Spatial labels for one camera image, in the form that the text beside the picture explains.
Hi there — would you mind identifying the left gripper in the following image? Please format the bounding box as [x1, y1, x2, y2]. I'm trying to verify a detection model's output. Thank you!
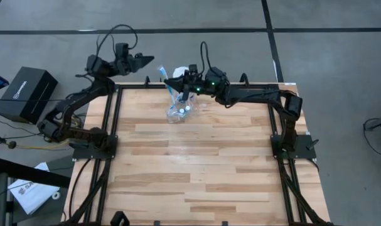
[110, 53, 155, 77]

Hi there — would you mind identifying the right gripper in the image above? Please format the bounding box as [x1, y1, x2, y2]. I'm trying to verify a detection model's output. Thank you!
[163, 73, 218, 102]

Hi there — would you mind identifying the blue toothbrush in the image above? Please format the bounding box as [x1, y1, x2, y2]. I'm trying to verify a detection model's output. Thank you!
[158, 65, 178, 105]

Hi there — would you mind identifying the clear acrylic organizer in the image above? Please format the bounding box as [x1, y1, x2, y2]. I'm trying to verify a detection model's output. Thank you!
[164, 92, 201, 124]

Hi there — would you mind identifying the white wipes canister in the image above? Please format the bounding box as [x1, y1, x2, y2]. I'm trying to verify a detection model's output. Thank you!
[172, 65, 191, 78]

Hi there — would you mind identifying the black cardboard box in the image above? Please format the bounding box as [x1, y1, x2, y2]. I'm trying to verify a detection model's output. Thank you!
[0, 65, 59, 126]

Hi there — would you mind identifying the black rounded device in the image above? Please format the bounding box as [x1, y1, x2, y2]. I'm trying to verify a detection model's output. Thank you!
[110, 210, 131, 226]

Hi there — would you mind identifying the black metal stand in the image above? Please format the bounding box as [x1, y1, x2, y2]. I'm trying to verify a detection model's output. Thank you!
[0, 90, 72, 226]

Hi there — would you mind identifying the white paper bag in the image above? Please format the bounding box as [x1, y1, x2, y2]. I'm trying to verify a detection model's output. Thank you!
[7, 161, 61, 216]

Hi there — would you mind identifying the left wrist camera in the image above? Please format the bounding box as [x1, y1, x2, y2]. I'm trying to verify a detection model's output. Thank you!
[114, 42, 131, 60]

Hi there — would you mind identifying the black table frame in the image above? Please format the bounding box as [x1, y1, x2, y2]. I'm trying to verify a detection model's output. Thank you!
[63, 72, 334, 226]

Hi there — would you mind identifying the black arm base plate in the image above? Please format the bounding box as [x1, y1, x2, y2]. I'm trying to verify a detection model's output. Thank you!
[72, 134, 119, 161]
[269, 134, 317, 160]

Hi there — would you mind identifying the yellow cable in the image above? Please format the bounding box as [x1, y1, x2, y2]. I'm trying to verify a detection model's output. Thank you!
[16, 115, 84, 151]

